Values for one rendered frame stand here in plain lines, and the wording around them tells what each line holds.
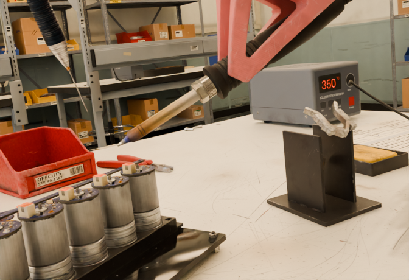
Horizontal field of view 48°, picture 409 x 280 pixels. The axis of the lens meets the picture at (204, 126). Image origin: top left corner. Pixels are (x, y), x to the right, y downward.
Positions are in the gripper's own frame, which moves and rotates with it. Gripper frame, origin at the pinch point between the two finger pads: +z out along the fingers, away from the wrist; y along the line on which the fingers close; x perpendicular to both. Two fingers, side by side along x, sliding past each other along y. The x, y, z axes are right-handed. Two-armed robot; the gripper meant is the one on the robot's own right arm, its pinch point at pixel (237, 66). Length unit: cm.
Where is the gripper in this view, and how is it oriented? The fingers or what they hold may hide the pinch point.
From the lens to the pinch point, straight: 30.9
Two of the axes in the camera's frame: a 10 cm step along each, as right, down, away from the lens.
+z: -3.8, 9.2, 0.3
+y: 2.3, 1.3, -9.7
